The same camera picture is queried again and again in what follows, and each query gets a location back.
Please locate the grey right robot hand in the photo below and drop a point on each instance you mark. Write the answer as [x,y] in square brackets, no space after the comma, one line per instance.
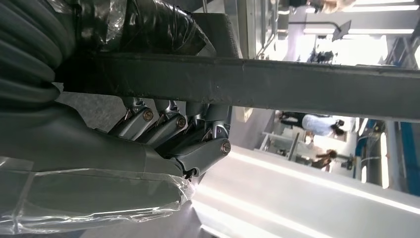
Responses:
[82,154]

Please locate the person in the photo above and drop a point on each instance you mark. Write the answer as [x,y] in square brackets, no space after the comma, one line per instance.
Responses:
[315,124]
[323,159]
[334,5]

